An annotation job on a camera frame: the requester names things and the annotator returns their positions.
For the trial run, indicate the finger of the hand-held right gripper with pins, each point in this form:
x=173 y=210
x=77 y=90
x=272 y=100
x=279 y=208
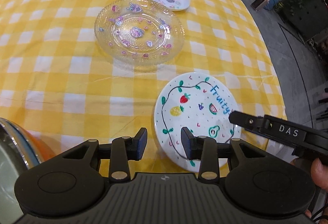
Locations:
x=246 y=121

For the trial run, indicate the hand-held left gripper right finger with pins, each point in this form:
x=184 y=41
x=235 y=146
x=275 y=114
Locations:
x=185 y=143

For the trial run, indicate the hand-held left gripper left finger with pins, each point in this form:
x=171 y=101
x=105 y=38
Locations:
x=142 y=143

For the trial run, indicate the white fruit print plate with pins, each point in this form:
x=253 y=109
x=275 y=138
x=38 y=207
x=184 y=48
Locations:
x=194 y=101

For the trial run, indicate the orange steel bowl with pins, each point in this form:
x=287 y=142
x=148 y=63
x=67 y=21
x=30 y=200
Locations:
x=38 y=147

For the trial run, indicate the clear printed glass plate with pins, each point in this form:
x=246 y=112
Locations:
x=138 y=32

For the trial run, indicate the person's right hand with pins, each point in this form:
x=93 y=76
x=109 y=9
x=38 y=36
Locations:
x=321 y=172

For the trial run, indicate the yellow checked tablecloth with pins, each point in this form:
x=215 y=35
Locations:
x=51 y=73

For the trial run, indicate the dark grey cabinet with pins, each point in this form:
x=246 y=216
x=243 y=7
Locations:
x=307 y=16

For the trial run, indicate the small beige heater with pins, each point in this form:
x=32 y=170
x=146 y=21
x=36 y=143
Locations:
x=260 y=2

